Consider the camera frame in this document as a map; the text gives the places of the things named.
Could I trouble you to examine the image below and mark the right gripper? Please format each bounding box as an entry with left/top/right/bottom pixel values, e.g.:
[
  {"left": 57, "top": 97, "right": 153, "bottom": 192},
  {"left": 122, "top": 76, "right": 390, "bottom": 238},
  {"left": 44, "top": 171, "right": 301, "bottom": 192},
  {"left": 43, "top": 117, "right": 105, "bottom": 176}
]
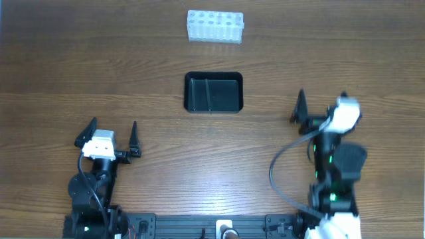
[{"left": 290, "top": 88, "right": 349, "bottom": 135}]

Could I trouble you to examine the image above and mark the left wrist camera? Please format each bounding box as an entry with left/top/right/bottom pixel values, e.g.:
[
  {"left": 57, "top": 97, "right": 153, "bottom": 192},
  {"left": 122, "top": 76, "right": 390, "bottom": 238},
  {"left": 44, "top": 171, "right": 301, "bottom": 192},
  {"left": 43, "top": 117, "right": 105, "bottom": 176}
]
[{"left": 81, "top": 129, "right": 117, "bottom": 161}]

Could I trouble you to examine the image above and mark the black tray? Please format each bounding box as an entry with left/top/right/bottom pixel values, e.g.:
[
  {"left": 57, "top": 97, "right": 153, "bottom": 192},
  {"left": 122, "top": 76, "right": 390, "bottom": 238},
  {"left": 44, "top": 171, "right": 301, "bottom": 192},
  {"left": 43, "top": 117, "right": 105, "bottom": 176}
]
[{"left": 183, "top": 71, "right": 244, "bottom": 115}]

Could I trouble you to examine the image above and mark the mounting rail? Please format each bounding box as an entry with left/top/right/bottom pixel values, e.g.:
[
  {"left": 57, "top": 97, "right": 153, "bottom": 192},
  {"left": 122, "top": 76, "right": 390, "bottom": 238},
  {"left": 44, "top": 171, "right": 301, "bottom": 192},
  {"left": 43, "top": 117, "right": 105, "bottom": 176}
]
[{"left": 62, "top": 213, "right": 309, "bottom": 239}]

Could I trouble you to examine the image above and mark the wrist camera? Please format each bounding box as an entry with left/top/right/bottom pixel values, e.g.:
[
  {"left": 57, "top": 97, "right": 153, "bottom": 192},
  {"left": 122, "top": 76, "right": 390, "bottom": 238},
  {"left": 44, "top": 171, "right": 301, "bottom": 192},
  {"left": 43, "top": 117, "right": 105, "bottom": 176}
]
[
  {"left": 323, "top": 96, "right": 361, "bottom": 133},
  {"left": 81, "top": 129, "right": 117, "bottom": 161}
]

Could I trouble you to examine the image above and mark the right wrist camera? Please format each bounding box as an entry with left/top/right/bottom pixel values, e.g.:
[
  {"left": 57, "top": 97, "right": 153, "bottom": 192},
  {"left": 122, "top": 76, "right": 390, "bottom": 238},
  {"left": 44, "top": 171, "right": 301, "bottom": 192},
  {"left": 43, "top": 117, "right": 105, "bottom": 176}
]
[{"left": 323, "top": 96, "right": 361, "bottom": 133}]

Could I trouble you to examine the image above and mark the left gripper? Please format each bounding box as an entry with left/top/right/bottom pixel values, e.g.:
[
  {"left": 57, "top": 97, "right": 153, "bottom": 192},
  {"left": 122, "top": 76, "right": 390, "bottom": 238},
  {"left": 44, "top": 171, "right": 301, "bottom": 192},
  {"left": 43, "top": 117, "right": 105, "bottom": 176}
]
[{"left": 74, "top": 117, "right": 142, "bottom": 165}]

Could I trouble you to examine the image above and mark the white test tube rack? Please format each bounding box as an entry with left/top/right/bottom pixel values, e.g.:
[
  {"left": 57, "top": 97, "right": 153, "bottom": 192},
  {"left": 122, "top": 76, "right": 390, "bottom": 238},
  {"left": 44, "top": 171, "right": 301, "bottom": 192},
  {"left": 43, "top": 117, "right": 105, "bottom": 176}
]
[{"left": 187, "top": 9, "right": 246, "bottom": 44}]

